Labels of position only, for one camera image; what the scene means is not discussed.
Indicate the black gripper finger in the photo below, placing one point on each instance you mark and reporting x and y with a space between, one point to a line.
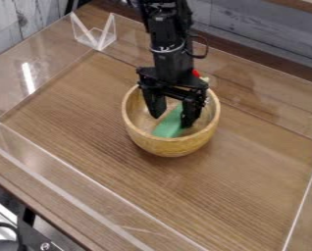
155 101
191 109

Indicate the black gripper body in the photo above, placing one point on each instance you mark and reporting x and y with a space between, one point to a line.
170 75

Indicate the brown wooden bowl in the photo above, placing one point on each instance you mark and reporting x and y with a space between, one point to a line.
139 124

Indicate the green rectangular block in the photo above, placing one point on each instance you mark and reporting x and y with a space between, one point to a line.
168 127

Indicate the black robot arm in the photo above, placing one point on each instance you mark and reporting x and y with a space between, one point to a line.
167 22

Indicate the red toy strawberry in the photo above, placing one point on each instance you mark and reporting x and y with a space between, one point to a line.
203 78

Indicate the black device with logo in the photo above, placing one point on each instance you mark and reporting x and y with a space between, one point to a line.
40 235

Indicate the clear acrylic corner bracket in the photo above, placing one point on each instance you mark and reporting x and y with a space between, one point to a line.
95 38

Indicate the clear acrylic enclosure wall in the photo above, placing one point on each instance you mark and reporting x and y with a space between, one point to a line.
233 197

